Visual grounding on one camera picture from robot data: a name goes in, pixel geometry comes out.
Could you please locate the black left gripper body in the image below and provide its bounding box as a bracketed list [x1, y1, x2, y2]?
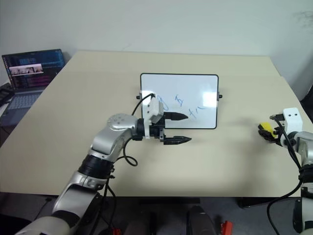
[149, 111, 170, 144]

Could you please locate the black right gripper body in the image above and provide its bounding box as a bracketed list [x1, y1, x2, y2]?
[273, 127, 287, 148]

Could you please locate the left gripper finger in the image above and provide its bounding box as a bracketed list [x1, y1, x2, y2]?
[163, 135, 192, 146]
[164, 112, 189, 121]

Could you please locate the yellow whiteboard eraser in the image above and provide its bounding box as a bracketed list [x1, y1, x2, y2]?
[258, 122, 278, 135]

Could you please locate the small black-framed whiteboard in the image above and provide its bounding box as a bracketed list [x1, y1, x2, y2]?
[136, 72, 224, 130]

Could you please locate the black chair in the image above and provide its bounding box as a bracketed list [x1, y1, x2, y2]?
[299, 84, 313, 116]

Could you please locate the dark rounded shape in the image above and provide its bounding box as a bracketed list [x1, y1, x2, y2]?
[187, 205, 216, 235]

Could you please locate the open laptop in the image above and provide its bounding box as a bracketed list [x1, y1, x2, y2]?
[1, 48, 66, 127]

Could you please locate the black device beside laptop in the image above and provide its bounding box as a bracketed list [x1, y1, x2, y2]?
[0, 82, 14, 107]

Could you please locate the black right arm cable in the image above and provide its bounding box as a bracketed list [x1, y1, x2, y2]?
[266, 113, 305, 235]

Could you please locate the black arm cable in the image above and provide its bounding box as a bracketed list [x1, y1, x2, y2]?
[266, 113, 305, 235]
[102, 92, 157, 199]

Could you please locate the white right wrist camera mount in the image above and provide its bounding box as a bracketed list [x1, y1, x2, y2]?
[283, 107, 303, 134]

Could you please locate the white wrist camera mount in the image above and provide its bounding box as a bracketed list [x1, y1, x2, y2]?
[283, 107, 303, 134]
[142, 98, 165, 140]

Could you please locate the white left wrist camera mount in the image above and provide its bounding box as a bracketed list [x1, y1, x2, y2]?
[142, 98, 165, 140]

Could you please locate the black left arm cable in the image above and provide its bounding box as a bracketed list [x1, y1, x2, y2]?
[102, 92, 157, 199]

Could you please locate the thin black floor cable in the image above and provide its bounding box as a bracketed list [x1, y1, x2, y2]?
[36, 197, 53, 216]

